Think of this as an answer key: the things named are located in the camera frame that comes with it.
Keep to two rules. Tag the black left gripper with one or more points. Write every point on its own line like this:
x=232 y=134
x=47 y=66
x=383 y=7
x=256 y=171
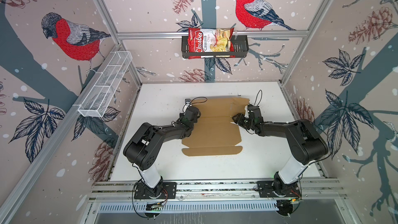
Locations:
x=182 y=115

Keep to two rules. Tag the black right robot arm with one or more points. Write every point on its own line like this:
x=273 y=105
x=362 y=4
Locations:
x=305 y=143

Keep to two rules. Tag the white mesh wall shelf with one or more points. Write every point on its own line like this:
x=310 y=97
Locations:
x=101 y=94

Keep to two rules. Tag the black wire wall basket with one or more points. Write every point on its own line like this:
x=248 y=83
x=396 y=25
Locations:
x=239 y=44

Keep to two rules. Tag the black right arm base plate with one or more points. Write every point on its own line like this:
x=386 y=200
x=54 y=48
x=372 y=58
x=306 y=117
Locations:
x=271 y=189

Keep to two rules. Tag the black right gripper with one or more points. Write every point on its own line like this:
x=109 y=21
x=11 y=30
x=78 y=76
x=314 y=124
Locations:
x=238 y=118

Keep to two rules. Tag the aluminium front rail frame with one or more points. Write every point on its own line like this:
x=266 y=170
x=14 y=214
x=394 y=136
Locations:
x=195 y=196

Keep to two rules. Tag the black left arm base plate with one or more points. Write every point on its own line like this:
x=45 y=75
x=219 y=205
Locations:
x=163 y=191

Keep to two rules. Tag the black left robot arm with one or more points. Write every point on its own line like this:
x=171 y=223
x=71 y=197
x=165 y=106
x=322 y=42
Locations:
x=143 y=148

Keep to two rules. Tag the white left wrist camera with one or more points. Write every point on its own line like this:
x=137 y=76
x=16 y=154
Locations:
x=187 y=102

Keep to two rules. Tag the brown cardboard paper box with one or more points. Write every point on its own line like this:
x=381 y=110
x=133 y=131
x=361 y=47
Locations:
x=215 y=133

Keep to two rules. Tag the red cassava chips bag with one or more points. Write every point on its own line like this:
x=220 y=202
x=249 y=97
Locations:
x=210 y=40

